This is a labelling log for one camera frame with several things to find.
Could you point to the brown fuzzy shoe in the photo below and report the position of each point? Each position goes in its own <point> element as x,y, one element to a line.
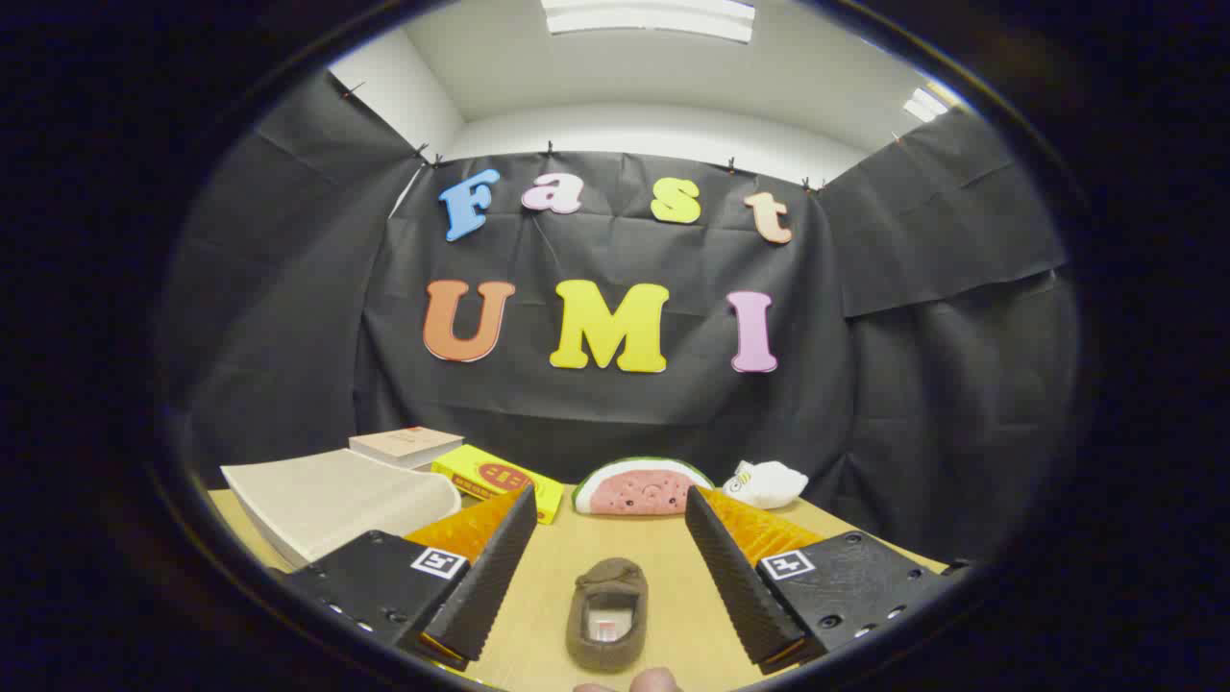
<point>605,577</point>

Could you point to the watermelon slice plush toy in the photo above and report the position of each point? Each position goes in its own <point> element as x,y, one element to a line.
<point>639,490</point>

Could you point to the cream fabric storage box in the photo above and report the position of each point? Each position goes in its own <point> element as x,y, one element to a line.
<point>327,500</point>

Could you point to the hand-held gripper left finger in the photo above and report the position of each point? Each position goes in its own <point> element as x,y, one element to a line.
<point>490,577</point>

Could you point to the yellow book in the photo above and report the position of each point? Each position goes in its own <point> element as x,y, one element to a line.
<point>480,473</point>

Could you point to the white plush toy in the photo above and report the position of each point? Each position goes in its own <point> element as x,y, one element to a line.
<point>769,483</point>

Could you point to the ceiling light panel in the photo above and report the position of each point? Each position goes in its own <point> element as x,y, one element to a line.
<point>924,104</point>
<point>649,19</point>

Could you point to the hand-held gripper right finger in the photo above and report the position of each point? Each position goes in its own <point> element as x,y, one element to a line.
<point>735,577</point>

